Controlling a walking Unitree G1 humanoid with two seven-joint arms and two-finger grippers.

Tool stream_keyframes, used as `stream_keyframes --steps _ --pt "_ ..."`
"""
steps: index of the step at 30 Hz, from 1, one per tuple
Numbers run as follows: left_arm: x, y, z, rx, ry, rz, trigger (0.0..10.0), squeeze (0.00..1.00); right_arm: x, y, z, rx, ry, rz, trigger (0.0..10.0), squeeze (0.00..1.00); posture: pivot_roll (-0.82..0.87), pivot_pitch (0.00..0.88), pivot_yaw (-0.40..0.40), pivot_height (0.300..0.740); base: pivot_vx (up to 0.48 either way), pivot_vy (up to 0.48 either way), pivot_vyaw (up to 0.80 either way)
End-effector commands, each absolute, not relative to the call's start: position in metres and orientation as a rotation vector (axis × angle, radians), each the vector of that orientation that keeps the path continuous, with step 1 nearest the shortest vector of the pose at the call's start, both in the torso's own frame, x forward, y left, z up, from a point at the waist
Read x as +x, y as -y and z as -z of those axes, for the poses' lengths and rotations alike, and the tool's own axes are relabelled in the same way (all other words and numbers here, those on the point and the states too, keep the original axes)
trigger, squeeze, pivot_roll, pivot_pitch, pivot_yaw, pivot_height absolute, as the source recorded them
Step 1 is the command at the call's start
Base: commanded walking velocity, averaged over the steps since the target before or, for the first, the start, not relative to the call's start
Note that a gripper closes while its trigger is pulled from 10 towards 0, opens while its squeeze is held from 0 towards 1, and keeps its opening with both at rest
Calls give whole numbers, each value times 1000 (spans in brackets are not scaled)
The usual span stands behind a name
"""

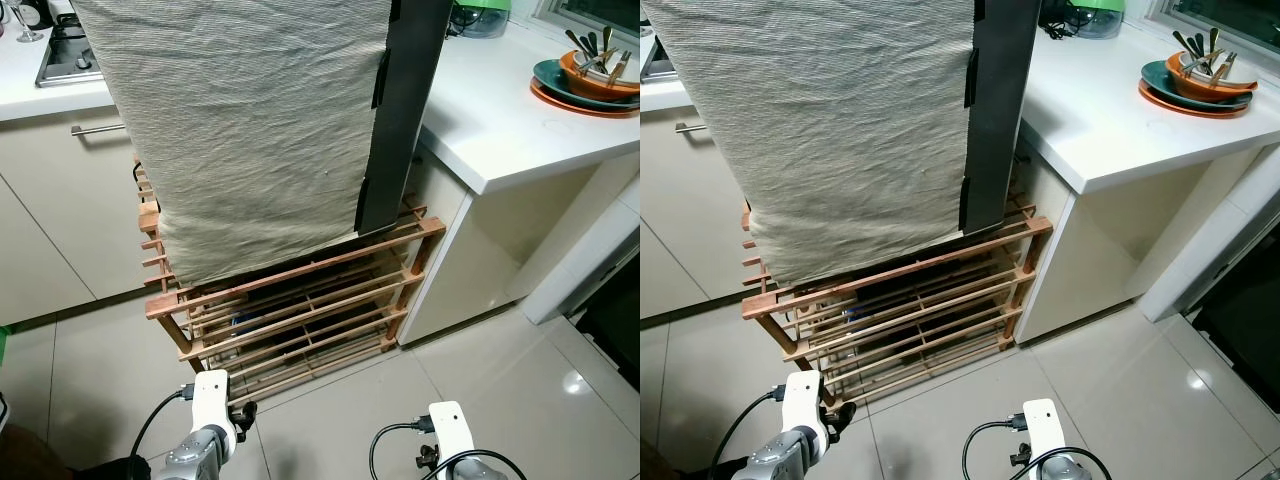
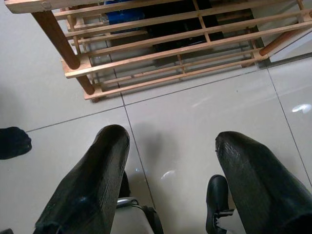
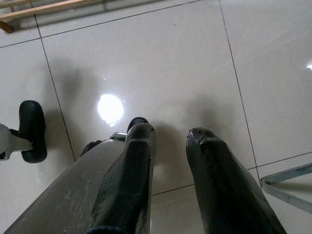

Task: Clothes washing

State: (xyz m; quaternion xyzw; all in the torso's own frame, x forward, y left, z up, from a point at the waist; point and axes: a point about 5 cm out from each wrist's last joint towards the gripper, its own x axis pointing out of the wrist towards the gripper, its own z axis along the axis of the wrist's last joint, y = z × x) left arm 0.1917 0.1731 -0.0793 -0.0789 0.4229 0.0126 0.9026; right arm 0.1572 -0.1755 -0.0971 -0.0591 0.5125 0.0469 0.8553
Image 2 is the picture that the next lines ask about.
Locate blue item in rack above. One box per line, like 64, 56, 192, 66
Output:
104, 0, 148, 34

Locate black robot foot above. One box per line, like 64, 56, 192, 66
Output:
205, 175, 235, 234

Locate white cabinet panel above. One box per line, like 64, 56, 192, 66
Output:
268, 29, 312, 64

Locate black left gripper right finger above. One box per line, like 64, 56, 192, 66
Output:
214, 131, 312, 234

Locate grey and black robot leg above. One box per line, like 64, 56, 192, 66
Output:
111, 170, 164, 234

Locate wooden slatted shoe rack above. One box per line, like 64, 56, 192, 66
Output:
4, 0, 312, 103

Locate black sock foot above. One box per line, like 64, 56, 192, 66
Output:
0, 126, 33, 160

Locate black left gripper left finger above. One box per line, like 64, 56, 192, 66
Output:
35, 124, 131, 234

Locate black shoes in rack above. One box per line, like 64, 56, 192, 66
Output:
146, 0, 253, 68

